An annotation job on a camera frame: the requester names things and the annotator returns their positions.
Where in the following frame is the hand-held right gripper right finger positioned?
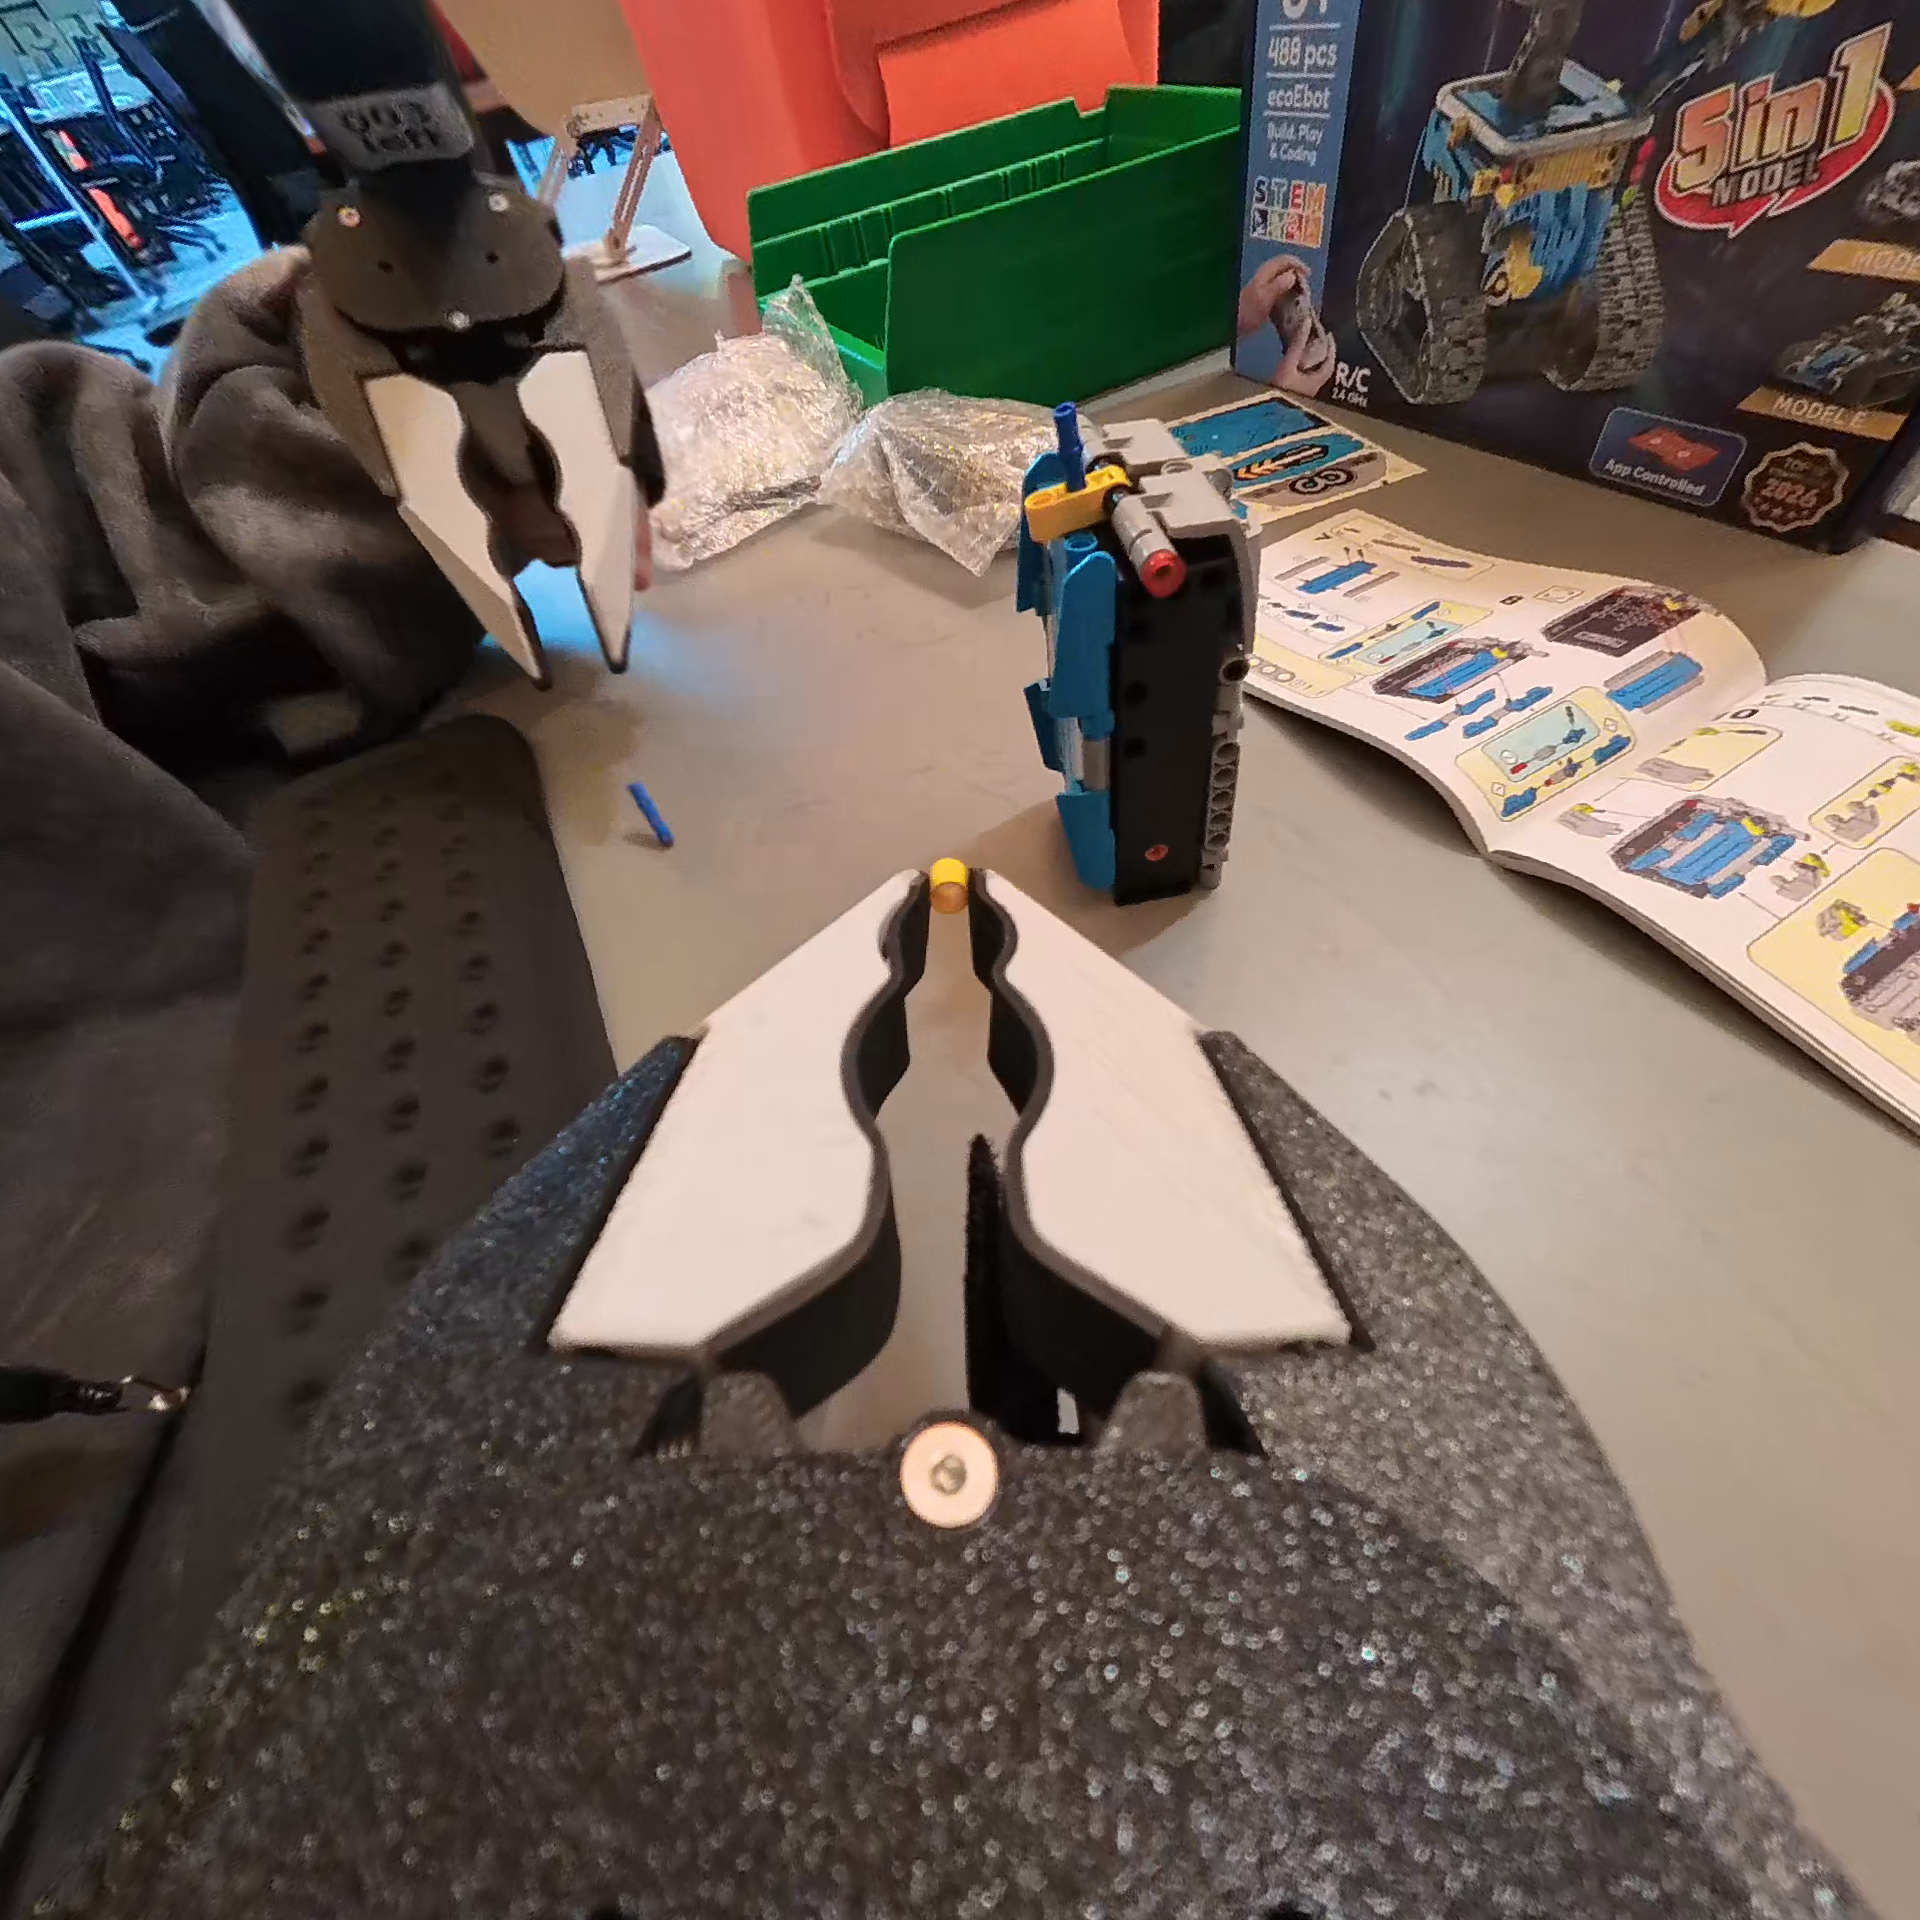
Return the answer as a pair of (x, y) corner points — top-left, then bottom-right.
(960, 865), (1353, 1445)

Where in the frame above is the grey desk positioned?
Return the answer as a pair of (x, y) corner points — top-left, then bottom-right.
(270, 246), (1920, 1920)

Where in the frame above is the open instruction booklet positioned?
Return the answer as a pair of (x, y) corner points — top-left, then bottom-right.
(1247, 509), (1920, 1134)

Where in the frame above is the blue sticker sheet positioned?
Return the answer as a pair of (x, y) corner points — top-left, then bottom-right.
(1161, 392), (1426, 528)

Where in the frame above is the small wooden frame stand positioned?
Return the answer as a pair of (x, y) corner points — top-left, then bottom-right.
(544, 95), (696, 287)

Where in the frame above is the green plastic bin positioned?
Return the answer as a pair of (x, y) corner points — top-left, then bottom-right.
(747, 83), (1249, 409)

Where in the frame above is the dark blue toy box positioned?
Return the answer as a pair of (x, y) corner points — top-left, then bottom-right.
(1231, 0), (1920, 553)

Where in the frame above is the blue black brick model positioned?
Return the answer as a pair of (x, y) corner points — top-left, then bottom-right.
(1015, 401), (1259, 905)

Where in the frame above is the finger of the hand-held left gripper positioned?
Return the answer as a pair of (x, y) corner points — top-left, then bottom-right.
(515, 350), (652, 674)
(361, 370), (559, 693)

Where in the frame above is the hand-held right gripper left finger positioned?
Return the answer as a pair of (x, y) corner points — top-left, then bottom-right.
(546, 865), (935, 1418)

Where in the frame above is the black perforated wrist rest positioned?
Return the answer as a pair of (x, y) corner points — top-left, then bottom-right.
(164, 710), (618, 1728)

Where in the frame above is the person's grey sweater torso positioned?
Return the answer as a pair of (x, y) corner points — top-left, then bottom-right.
(0, 659), (257, 1801)

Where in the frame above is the orange plastic container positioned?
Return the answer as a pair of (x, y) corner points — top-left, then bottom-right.
(618, 0), (1164, 265)

